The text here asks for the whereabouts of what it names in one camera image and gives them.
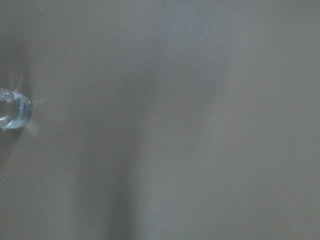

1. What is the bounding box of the glass sauce bottle metal spout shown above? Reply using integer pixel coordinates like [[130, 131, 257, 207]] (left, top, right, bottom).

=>
[[0, 87, 32, 129]]

